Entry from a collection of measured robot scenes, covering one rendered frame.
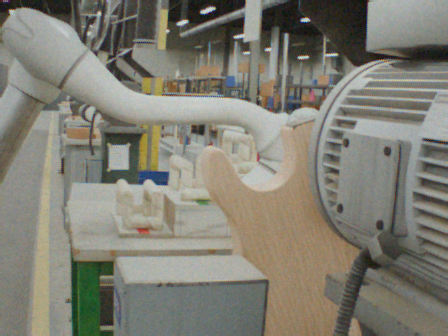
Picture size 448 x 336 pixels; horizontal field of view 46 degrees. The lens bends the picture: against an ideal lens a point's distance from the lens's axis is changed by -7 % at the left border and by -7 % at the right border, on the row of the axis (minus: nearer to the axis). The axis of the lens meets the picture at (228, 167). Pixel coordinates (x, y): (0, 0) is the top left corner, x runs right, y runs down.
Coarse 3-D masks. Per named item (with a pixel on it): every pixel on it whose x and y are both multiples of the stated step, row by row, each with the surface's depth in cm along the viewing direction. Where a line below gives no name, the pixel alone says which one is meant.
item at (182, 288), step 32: (192, 256) 67; (224, 256) 68; (128, 288) 56; (160, 288) 57; (192, 288) 58; (224, 288) 59; (256, 288) 60; (128, 320) 57; (160, 320) 58; (192, 320) 59; (224, 320) 60; (256, 320) 61
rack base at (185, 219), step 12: (168, 192) 168; (168, 204) 160; (180, 204) 151; (192, 204) 152; (216, 204) 154; (168, 216) 159; (180, 216) 152; (192, 216) 153; (204, 216) 153; (216, 216) 154; (180, 228) 152; (192, 228) 153; (204, 228) 154; (216, 228) 155; (228, 228) 156
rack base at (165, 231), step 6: (114, 216) 167; (120, 216) 167; (138, 216) 170; (114, 222) 161; (120, 222) 159; (120, 228) 152; (150, 228) 155; (162, 228) 157; (168, 228) 157; (120, 234) 148; (126, 234) 148; (132, 234) 148; (138, 234) 149; (144, 234) 149; (150, 234) 150; (156, 234) 150; (162, 234) 151; (168, 234) 151
